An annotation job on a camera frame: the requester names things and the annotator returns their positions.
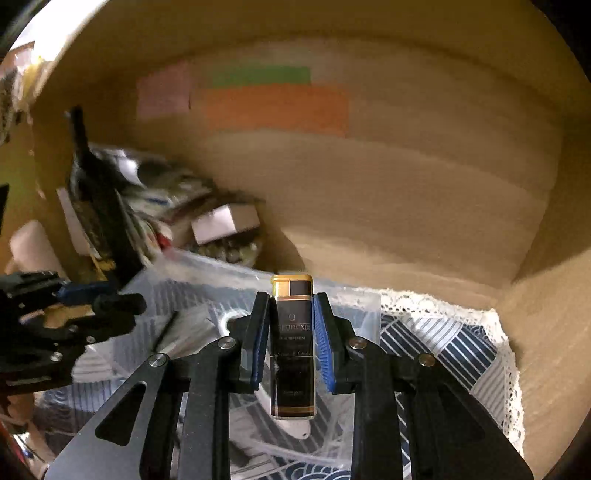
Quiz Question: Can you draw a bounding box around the black gold lighter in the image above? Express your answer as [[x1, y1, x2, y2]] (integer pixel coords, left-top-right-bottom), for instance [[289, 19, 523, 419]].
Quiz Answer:
[[270, 274, 315, 420]]

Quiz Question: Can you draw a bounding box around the white paper roll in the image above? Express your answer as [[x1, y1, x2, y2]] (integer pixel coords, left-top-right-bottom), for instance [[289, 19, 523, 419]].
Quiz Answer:
[[7, 220, 67, 279]]

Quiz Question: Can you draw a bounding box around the clear plastic storage bin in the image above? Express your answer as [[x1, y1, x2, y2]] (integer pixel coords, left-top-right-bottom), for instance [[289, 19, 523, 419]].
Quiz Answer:
[[82, 248, 385, 471]]

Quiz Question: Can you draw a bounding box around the white bottle opener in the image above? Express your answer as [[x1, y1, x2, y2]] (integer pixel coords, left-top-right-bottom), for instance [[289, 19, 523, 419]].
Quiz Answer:
[[256, 387, 311, 440]]

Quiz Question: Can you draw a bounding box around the dark wine bottle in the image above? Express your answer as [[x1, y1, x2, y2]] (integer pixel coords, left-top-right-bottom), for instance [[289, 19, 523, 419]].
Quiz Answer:
[[68, 106, 142, 290]]

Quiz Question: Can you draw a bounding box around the small white cardboard box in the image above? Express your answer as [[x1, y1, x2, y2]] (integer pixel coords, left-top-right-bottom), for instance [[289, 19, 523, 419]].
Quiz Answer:
[[191, 203, 260, 245]]

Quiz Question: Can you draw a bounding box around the stack of papers and books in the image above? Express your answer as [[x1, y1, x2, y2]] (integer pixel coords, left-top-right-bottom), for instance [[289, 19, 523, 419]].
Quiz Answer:
[[90, 143, 263, 267]]

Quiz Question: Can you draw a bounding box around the blue white patterned cloth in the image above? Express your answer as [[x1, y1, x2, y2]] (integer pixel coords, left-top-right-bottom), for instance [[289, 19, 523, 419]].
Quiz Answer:
[[27, 276, 528, 480]]

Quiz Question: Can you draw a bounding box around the pink sticky note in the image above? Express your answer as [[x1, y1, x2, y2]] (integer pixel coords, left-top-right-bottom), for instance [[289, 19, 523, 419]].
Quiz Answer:
[[136, 62, 192, 120]]

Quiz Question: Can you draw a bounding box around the orange sticky note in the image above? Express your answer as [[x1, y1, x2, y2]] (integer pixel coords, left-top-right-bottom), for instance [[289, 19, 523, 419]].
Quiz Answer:
[[199, 84, 349, 137]]

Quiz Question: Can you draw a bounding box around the green sticky note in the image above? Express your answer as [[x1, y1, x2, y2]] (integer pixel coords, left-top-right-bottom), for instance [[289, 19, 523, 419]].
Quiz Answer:
[[207, 64, 311, 88]]

